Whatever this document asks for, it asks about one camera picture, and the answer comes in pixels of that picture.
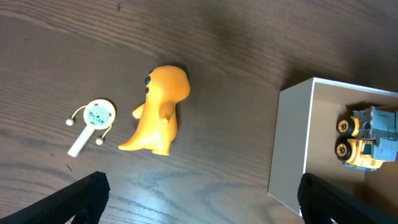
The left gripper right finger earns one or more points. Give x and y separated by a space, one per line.
323 203

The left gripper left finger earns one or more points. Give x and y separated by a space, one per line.
81 202

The yellow grey dump truck toy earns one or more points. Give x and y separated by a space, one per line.
368 138

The small rattle drum toy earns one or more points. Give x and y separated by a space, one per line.
98 114

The white cardboard box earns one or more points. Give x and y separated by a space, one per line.
305 136

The orange dinosaur toy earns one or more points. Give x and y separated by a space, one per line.
157 127

